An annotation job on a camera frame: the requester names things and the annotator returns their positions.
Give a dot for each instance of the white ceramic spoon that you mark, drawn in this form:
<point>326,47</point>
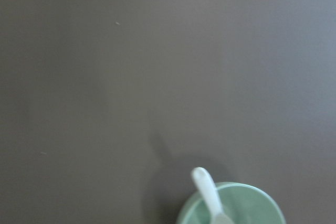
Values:
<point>207,189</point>

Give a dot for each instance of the light green bowl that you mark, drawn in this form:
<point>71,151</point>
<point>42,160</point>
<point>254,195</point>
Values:
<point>241,202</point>

